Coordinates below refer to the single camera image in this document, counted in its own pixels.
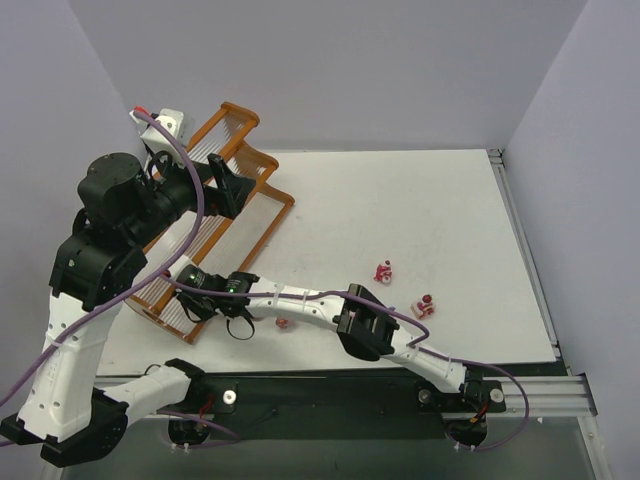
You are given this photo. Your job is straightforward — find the red pink bear toy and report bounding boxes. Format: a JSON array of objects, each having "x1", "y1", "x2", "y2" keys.
[{"x1": 373, "y1": 260, "x2": 393, "y2": 285}]

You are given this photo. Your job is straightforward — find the red white cake toy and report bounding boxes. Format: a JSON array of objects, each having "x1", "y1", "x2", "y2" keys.
[{"x1": 410, "y1": 294, "x2": 435, "y2": 320}]

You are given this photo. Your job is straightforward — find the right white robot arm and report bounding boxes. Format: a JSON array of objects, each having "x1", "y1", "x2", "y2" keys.
[{"x1": 162, "y1": 260, "x2": 505, "y2": 413}]

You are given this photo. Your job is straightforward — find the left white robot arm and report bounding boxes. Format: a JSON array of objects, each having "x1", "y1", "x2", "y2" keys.
[{"x1": 1, "y1": 153, "x2": 256, "y2": 467}]

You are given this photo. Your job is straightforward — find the orange tiered display shelf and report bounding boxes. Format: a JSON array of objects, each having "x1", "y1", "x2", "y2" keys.
[{"x1": 126, "y1": 102, "x2": 295, "y2": 344}]

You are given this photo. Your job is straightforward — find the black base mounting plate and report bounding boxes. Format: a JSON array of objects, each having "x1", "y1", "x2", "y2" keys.
[{"x1": 166, "y1": 368, "x2": 506, "y2": 446}]

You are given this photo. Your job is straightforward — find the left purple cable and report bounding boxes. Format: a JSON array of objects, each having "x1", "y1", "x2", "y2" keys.
[{"x1": 0, "y1": 110, "x2": 206, "y2": 449}]

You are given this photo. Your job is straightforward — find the purple cable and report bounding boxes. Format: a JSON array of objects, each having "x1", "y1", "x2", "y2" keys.
[
  {"x1": 164, "y1": 269, "x2": 534, "y2": 454},
  {"x1": 0, "y1": 110, "x2": 206, "y2": 449}
]

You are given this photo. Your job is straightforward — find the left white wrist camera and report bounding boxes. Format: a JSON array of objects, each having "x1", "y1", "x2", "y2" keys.
[{"x1": 129, "y1": 106, "x2": 194, "y2": 151}]

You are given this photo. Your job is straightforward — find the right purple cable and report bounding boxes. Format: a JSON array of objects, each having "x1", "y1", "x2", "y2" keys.
[{"x1": 164, "y1": 269, "x2": 534, "y2": 454}]

